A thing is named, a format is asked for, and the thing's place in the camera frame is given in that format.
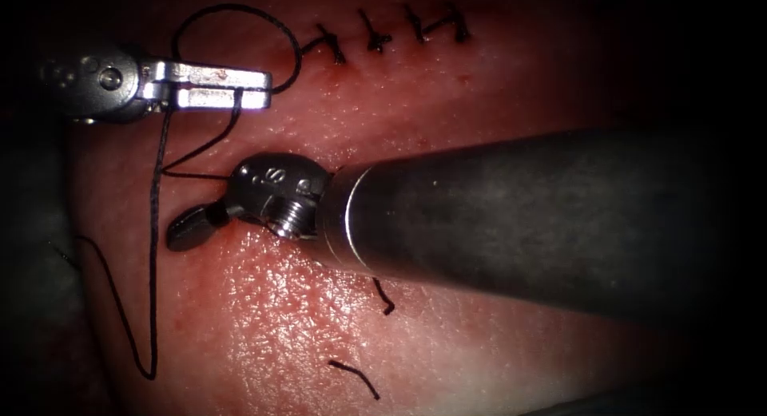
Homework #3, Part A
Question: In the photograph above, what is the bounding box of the blue-green cloth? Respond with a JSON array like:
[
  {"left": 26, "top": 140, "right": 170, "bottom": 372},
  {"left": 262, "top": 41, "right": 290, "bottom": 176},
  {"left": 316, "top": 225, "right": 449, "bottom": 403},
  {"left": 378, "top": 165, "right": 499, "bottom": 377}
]
[{"left": 0, "top": 119, "right": 82, "bottom": 416}]

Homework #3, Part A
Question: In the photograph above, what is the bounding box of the black stitching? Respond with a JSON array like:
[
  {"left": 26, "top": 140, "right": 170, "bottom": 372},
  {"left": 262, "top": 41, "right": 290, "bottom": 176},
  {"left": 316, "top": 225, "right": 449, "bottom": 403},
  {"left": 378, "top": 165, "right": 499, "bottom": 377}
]
[{"left": 301, "top": 1, "right": 472, "bottom": 67}]

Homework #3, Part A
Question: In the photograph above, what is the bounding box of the right arm needle driver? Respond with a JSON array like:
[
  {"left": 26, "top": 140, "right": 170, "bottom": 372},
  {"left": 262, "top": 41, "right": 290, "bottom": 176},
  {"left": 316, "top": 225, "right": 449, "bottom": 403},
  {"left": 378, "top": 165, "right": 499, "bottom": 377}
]
[{"left": 225, "top": 152, "right": 334, "bottom": 242}]

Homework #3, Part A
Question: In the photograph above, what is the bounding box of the left arm needle driver jaw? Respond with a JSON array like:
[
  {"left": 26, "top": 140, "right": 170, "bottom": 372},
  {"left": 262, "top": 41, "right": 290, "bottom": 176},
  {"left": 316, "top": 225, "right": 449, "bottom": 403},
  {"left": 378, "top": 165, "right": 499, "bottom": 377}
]
[
  {"left": 141, "top": 58, "right": 274, "bottom": 92},
  {"left": 143, "top": 86, "right": 272, "bottom": 111}
]

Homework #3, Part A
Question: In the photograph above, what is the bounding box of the short black thread piece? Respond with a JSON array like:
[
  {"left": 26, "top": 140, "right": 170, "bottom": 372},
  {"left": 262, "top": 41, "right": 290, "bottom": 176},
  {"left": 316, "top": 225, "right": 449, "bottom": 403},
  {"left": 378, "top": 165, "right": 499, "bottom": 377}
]
[
  {"left": 371, "top": 276, "right": 397, "bottom": 317},
  {"left": 327, "top": 359, "right": 382, "bottom": 402}
]

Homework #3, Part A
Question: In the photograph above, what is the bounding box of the right arm needle driver jaw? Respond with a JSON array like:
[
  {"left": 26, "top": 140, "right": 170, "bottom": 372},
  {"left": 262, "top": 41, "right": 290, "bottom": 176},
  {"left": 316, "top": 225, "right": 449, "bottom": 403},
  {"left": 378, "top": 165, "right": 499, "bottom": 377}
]
[{"left": 165, "top": 202, "right": 232, "bottom": 253}]

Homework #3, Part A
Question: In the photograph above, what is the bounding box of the left arm needle driver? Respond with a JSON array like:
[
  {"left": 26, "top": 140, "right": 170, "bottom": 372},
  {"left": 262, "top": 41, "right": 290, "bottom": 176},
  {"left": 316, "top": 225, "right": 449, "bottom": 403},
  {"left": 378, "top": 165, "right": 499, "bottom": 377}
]
[{"left": 38, "top": 46, "right": 170, "bottom": 125}]

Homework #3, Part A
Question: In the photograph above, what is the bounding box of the tissue pad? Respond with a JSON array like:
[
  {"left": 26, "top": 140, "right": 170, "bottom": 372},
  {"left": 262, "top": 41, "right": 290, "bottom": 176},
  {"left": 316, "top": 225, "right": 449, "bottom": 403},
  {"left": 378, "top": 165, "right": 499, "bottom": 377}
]
[{"left": 62, "top": 0, "right": 767, "bottom": 416}]

